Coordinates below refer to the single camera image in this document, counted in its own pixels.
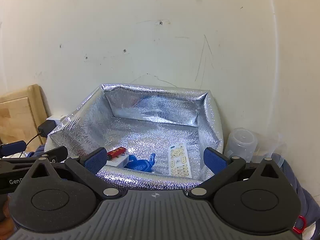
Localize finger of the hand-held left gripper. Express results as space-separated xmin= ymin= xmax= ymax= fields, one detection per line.
xmin=46 ymin=146 xmax=68 ymax=165
xmin=0 ymin=141 xmax=27 ymax=157

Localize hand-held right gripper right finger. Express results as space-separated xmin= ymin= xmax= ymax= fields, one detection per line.
xmin=187 ymin=147 xmax=287 ymax=200

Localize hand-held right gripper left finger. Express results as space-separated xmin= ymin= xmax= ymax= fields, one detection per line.
xmin=25 ymin=147 xmax=123 ymax=200

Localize red lighter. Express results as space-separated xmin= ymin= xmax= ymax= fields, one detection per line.
xmin=107 ymin=147 xmax=126 ymax=160

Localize white medicine box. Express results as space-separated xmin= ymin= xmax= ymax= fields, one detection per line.
xmin=105 ymin=154 xmax=130 ymax=168

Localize white rectangular remote control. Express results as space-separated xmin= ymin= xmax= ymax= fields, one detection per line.
xmin=167 ymin=141 xmax=193 ymax=178

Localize silver insulated cooler bag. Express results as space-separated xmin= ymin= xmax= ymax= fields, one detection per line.
xmin=46 ymin=83 xmax=224 ymax=190

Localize person's left hand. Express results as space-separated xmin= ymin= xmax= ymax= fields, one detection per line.
xmin=0 ymin=196 xmax=16 ymax=239

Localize black power adapter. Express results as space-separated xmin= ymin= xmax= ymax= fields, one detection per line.
xmin=37 ymin=120 xmax=57 ymax=138

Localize clear plastic cup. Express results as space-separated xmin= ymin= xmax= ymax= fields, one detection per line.
xmin=252 ymin=132 xmax=285 ymax=165
xmin=224 ymin=127 xmax=258 ymax=164

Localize wooden headboard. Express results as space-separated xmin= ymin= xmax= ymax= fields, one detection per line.
xmin=0 ymin=84 xmax=52 ymax=144

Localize white power strip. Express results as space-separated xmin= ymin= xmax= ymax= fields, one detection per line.
xmin=46 ymin=114 xmax=67 ymax=125

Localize dark blue blanket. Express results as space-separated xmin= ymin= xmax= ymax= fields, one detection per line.
xmin=0 ymin=144 xmax=317 ymax=240

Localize black cable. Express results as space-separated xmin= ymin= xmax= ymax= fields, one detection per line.
xmin=19 ymin=131 xmax=42 ymax=158

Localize red handled scissors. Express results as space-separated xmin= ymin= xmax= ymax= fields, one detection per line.
xmin=292 ymin=215 xmax=306 ymax=233

